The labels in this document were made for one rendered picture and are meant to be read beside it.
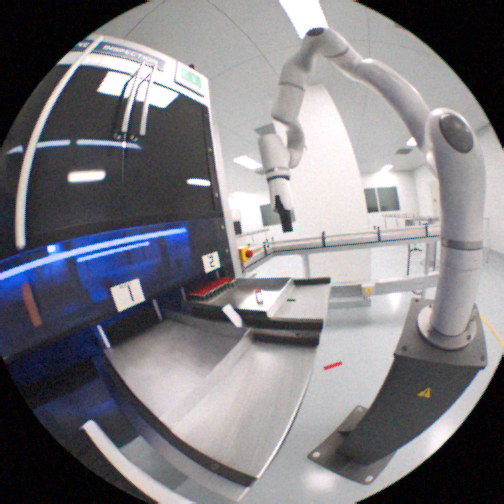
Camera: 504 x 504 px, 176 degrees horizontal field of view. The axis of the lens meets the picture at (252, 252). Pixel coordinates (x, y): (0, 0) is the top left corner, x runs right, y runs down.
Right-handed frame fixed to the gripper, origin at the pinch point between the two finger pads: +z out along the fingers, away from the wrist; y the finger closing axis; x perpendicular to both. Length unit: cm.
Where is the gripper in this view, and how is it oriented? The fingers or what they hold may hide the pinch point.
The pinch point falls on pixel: (287, 226)
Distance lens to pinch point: 56.5
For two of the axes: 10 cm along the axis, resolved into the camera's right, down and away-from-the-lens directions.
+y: -4.6, 2.0, -8.7
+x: 8.7, -0.9, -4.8
